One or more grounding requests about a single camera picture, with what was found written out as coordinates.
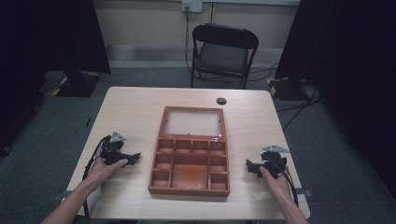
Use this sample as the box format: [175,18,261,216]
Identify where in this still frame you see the black curtain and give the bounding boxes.
[0,0,112,157]
[275,0,396,200]

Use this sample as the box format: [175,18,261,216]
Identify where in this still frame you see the person's left hand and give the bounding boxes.
[84,145,129,189]

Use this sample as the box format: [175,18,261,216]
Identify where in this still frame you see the black floor cables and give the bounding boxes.
[248,63,323,133]

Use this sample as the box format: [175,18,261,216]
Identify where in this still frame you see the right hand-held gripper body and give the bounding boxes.
[260,144,291,180]

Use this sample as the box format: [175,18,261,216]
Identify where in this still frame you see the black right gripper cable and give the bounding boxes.
[281,167,301,209]

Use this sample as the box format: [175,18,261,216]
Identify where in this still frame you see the white wall socket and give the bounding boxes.
[181,0,204,14]

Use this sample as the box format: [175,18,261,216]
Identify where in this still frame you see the brown wooden compartment box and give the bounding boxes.
[147,105,231,198]

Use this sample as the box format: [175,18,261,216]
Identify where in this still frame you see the black folding chair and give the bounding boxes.
[190,22,261,91]

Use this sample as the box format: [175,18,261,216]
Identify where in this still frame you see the person's right hand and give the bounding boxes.
[259,165,294,203]

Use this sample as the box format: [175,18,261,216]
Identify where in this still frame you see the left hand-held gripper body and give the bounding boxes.
[100,131,129,166]

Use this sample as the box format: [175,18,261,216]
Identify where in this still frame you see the black wall socket cable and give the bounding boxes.
[184,7,200,78]

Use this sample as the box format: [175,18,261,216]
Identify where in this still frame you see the black stand base striped tape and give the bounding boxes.
[50,69,102,98]
[266,76,309,102]

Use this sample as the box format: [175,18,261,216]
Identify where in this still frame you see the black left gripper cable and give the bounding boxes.
[81,134,112,224]

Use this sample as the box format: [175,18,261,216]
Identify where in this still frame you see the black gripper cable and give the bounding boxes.
[81,134,112,224]
[281,167,301,209]

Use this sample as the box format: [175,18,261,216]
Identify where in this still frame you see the grey table edge bracket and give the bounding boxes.
[294,188,313,198]

